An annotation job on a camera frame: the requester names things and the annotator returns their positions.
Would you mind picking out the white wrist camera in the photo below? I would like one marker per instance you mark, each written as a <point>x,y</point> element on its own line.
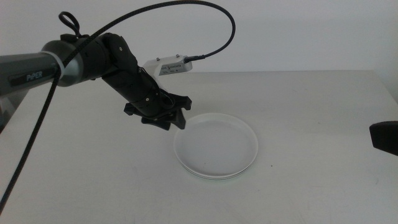
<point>174,67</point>

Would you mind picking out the white shallow bowl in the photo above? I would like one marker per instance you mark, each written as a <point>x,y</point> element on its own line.
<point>216,146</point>

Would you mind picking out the grey shallow bowl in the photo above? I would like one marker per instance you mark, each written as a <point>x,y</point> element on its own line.
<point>217,178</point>

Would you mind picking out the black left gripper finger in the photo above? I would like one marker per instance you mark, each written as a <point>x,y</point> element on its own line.
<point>179,121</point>
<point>157,124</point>

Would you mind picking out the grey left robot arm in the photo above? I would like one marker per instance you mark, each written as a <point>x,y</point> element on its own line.
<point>18,67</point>

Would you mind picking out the green shallow bowl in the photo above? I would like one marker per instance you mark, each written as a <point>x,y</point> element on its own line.
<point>217,180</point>

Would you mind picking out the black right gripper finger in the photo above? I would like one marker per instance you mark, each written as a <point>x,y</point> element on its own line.
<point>385,138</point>

